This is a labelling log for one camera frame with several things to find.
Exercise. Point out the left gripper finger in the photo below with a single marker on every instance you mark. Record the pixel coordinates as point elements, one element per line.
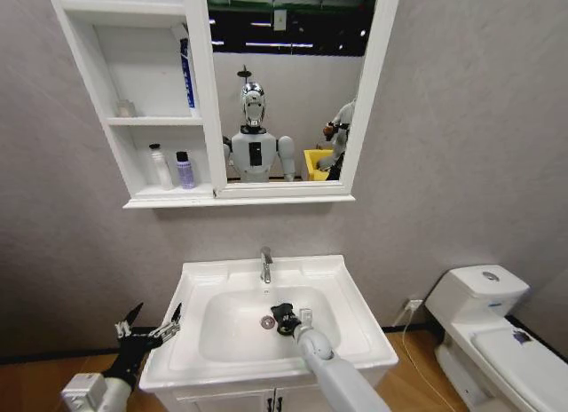
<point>176,319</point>
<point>128,324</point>

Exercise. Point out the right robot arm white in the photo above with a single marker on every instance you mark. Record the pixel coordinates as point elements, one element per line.
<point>333,372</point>

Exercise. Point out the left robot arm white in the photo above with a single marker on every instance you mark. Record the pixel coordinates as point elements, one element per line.
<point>91,392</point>

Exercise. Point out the white ceramic washbasin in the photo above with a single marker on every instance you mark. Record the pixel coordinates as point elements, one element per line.
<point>231,336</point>

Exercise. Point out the white vanity cabinet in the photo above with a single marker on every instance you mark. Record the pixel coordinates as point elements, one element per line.
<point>222,401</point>

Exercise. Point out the cabinet mirror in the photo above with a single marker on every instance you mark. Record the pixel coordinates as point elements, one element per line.
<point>288,97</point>

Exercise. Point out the metal sink drain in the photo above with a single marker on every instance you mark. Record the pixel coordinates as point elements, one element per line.
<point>267,322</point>

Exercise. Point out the chrome faucet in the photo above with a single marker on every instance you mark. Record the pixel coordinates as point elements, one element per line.
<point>265,265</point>

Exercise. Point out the purple bottle black cap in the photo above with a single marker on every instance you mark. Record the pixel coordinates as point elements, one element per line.
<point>185,172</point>

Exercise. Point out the white bottle black cap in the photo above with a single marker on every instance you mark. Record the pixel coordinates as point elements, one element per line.
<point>161,170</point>

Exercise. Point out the white toilet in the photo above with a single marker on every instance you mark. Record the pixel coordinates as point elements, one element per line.
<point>488,341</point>

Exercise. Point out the chrome toilet flush button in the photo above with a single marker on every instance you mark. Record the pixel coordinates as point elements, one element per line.
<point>490,276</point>

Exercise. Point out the blue white toothpaste tube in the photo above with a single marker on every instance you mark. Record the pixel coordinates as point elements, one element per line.
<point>188,79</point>

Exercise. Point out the white wall outlet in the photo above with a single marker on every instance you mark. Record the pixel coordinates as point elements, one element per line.
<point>415,304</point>

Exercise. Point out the white wall cabinet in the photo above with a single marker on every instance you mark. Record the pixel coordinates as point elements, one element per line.
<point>133,74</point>

